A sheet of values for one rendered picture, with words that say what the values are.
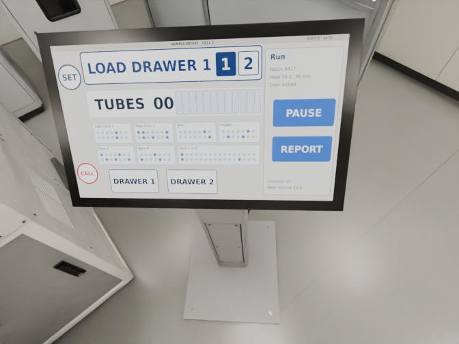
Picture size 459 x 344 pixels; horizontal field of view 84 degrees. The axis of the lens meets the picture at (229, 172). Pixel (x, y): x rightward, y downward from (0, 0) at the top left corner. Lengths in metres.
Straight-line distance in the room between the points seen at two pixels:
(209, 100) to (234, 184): 0.15
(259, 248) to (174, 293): 0.49
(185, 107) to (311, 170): 0.24
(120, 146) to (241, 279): 1.03
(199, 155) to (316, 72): 0.23
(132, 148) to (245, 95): 0.22
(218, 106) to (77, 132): 0.26
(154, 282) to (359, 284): 1.04
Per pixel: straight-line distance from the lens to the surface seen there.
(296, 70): 0.44
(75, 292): 1.32
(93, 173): 0.54
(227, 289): 1.38
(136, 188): 0.51
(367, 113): 2.18
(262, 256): 1.41
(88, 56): 0.52
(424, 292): 1.64
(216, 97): 0.44
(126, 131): 0.49
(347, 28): 0.47
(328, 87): 0.45
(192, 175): 0.47
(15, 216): 0.84
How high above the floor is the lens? 1.40
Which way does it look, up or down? 56 degrees down
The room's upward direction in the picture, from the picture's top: 7 degrees counter-clockwise
